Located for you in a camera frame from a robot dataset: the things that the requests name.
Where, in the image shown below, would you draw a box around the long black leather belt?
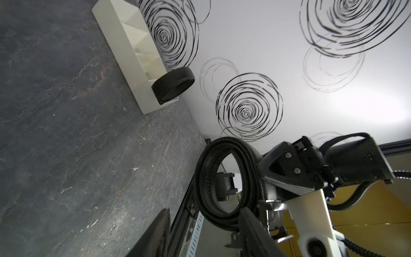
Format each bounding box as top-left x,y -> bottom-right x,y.
194,137 -> 263,231

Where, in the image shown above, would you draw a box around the slotted grey cable duct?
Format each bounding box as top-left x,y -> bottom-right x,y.
179,212 -> 204,257

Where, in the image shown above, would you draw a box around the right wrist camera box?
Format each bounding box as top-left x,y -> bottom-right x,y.
320,133 -> 395,186

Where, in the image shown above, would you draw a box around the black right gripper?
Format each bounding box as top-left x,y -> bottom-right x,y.
258,136 -> 337,196

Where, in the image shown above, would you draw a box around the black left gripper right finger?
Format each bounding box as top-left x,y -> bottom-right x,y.
238,208 -> 286,257

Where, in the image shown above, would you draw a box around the cream divided storage organizer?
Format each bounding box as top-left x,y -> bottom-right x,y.
92,0 -> 179,114

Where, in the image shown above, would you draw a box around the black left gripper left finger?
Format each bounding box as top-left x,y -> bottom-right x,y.
126,208 -> 171,257

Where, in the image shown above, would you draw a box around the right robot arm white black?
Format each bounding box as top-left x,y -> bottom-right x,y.
258,137 -> 348,257

